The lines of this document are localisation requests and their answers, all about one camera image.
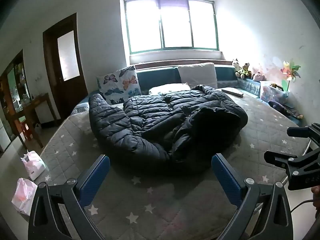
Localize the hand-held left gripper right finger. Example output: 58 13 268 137
211 153 295 240

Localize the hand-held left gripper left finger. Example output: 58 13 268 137
27 154 111 240

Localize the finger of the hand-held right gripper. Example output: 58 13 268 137
287 123 320 138
264 147 320 191

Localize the black puffer jacket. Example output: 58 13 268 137
88 84 249 163

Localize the person's right hand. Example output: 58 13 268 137
311 184 320 205

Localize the dark purple plush toy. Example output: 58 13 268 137
268 100 304 119

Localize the clear plastic storage box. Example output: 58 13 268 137
259 80 291 104

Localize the bed with grey star quilt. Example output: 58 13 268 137
32 80 313 240

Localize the colourful pinwheel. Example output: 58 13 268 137
280 60 302 92

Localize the white and pink plastic bag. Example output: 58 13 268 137
20 150 48 181

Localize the red stool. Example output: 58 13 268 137
18 122 33 142

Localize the brown plush toy green shirt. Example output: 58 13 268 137
236 62 252 79

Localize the white cow plush toy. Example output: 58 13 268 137
231 58 242 72

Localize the wooden desk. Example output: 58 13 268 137
10 92 57 148

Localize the butterfly print pillow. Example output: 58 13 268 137
96 65 142 104

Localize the white appliance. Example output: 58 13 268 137
0 119 12 152

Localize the dark wooden door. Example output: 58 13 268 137
42 12 89 128

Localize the white flat pillow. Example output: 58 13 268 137
148 82 192 96

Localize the white square cushion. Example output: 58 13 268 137
177 62 218 89

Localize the wooden display cabinet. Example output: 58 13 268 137
0 49 33 141

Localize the teal bed surround cushion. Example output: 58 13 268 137
136 64 307 127

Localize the black cable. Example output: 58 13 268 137
291 199 316 212

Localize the window with green frame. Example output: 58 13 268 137
123 0 220 55

